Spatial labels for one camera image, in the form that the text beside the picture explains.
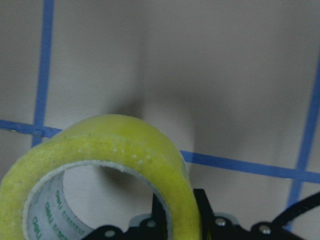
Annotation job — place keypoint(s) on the yellow tape roll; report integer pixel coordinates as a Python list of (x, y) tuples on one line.
[(32, 202)]

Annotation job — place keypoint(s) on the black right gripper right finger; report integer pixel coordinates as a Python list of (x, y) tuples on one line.
[(218, 227)]

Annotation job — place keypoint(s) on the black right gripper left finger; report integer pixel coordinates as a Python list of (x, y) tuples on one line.
[(152, 226)]

